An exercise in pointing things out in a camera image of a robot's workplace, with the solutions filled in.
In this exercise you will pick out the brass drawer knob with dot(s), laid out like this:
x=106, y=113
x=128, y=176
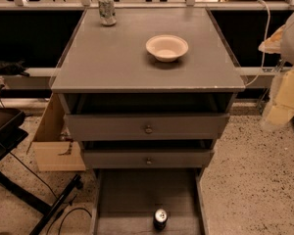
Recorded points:
x=148, y=129
x=149, y=161

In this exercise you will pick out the grey drawer cabinet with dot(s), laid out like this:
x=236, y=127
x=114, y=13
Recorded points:
x=108, y=71

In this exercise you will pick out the brass top drawer knob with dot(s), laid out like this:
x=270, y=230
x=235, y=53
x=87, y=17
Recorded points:
x=148, y=129

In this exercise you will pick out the grey middle drawer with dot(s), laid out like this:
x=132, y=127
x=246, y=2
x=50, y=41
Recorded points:
x=180, y=158

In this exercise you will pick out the blue pepsi can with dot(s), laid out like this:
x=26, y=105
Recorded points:
x=160, y=219

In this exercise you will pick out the grey top drawer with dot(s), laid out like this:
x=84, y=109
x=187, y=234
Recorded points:
x=131, y=127

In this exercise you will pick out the cardboard box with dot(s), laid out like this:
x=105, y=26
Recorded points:
x=53, y=147

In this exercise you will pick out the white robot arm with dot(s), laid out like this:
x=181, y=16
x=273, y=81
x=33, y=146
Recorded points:
x=280, y=108

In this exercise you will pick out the brass middle drawer knob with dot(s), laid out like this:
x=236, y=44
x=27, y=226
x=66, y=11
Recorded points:
x=149, y=161

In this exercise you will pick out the grey open bottom drawer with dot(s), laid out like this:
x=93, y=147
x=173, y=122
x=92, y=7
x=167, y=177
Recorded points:
x=126, y=199

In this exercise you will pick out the white paper bowl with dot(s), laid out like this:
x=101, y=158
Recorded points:
x=166, y=48

